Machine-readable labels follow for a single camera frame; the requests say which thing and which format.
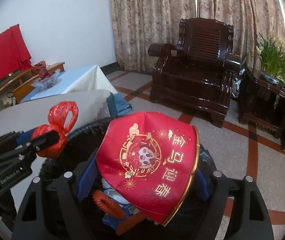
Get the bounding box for dark wooden side table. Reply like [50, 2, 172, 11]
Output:
[238, 67, 285, 151]

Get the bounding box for red cloth over television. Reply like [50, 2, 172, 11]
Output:
[0, 24, 32, 80]

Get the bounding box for grey tablecloth on table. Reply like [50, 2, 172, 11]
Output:
[0, 90, 111, 136]

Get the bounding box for red apples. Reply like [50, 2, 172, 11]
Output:
[38, 68, 55, 80]

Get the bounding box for blue plastic shoe cover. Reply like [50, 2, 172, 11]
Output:
[102, 204, 139, 230]

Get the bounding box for floral beige curtain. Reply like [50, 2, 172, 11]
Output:
[110, 0, 285, 72]

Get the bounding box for black bag lined trash bin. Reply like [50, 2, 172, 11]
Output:
[39, 112, 216, 239]

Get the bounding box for red paper envelope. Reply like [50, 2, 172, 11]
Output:
[96, 112, 200, 226]

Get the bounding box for wooden tv cabinet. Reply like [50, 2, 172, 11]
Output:
[0, 61, 65, 131]

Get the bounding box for light blue cloth side table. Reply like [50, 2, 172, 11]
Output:
[21, 64, 117, 102]

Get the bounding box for dark wooden armchair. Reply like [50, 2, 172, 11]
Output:
[148, 17, 241, 127]

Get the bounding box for glass fruit bowl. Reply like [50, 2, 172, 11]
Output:
[31, 69, 61, 91]

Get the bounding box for white blue medicine box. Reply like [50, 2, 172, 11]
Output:
[101, 178, 134, 209]

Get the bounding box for green potted plant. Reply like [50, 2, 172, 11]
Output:
[256, 34, 285, 86]

